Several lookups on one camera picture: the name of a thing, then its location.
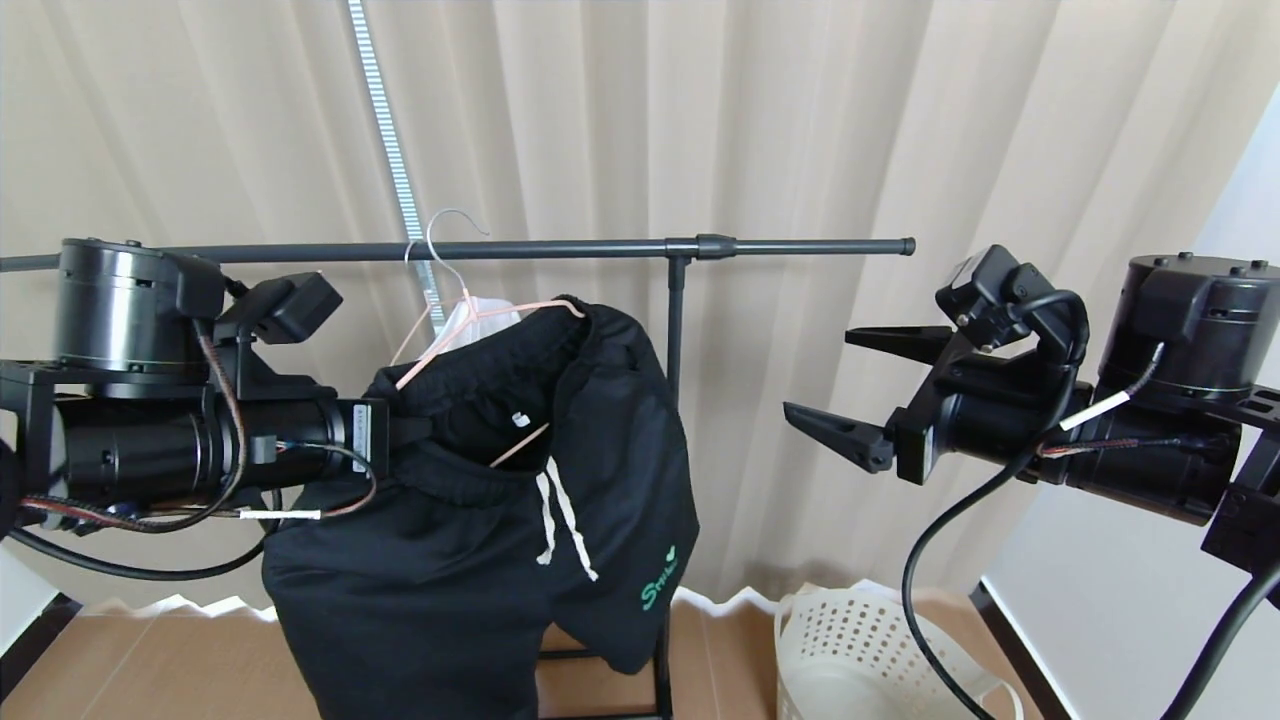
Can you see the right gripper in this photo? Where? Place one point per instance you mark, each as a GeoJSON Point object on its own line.
{"type": "Point", "coordinates": [980, 420]}

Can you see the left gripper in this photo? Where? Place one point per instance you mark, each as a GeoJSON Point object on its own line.
{"type": "Point", "coordinates": [320, 435]}

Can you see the black garment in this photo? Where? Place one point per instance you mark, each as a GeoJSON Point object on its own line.
{"type": "Point", "coordinates": [450, 580]}

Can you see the pink clothes hanger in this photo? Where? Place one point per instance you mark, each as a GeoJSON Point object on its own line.
{"type": "Point", "coordinates": [432, 255]}
{"type": "Point", "coordinates": [409, 252]}

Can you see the white garment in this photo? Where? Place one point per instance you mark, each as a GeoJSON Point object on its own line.
{"type": "Point", "coordinates": [490, 318]}

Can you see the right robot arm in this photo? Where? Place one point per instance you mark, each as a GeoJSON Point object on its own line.
{"type": "Point", "coordinates": [1190, 340]}

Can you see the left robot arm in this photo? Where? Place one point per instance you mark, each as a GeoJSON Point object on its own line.
{"type": "Point", "coordinates": [120, 310]}

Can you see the white laundry basket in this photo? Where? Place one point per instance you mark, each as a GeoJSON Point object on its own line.
{"type": "Point", "coordinates": [850, 660]}

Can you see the black clothes rack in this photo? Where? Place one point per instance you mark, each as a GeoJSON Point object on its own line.
{"type": "Point", "coordinates": [600, 247]}

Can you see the beige curtain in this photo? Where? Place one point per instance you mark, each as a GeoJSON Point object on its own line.
{"type": "Point", "coordinates": [800, 120]}

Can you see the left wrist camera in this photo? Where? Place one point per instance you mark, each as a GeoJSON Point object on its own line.
{"type": "Point", "coordinates": [290, 305]}

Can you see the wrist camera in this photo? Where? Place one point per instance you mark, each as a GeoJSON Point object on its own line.
{"type": "Point", "coordinates": [290, 305]}
{"type": "Point", "coordinates": [990, 290]}

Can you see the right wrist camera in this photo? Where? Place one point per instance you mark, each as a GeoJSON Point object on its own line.
{"type": "Point", "coordinates": [990, 290]}

